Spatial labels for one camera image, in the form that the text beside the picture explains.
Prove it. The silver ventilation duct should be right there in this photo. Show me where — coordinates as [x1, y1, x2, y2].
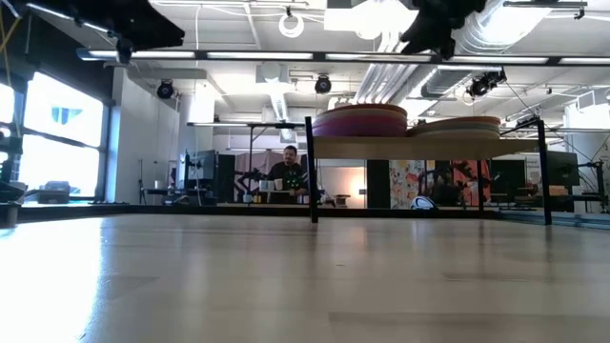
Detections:
[421, 0, 554, 99]

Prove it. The black equipment case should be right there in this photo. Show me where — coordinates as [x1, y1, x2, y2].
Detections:
[36, 180, 72, 205]

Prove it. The white cable coil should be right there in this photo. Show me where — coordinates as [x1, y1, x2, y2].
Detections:
[277, 6, 306, 40]

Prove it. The tall black cabinet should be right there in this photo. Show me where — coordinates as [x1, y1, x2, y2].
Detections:
[216, 152, 236, 204]

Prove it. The black aluminium table frame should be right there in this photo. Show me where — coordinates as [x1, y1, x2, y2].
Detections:
[18, 201, 610, 231]

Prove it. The cream white plate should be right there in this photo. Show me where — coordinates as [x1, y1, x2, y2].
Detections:
[315, 107, 410, 120]

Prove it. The black and white ball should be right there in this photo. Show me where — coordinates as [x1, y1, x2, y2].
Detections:
[409, 194, 437, 212]

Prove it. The dark monitor on stand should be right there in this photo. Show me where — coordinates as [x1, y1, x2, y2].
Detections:
[182, 149, 218, 192]

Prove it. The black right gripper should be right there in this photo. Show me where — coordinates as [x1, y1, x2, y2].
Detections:
[399, 0, 487, 59]

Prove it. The black metal rig frame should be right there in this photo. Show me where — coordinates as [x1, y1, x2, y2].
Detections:
[187, 120, 309, 185]

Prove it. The person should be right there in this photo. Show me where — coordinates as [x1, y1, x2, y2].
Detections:
[266, 145, 312, 205]

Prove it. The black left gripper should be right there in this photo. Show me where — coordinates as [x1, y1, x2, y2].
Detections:
[107, 0, 186, 51]

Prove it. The floral patterned panel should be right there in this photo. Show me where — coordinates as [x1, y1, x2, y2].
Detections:
[389, 159, 428, 205]

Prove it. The terracotta orange plate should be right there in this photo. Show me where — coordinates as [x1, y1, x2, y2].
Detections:
[325, 103, 409, 112]

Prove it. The black rig crossbar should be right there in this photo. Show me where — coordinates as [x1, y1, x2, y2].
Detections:
[75, 47, 610, 67]

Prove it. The wooden shelf black metal frame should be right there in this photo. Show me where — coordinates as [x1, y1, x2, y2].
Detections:
[304, 115, 555, 227]

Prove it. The orange curtain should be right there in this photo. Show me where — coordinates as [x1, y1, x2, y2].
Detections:
[451, 160, 492, 205]

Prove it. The black flat panel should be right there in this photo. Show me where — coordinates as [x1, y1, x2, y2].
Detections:
[365, 159, 392, 205]

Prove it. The magenta plate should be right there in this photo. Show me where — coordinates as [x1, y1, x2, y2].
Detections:
[312, 114, 410, 133]

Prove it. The dark square monitor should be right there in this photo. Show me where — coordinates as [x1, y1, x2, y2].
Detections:
[551, 151, 585, 188]

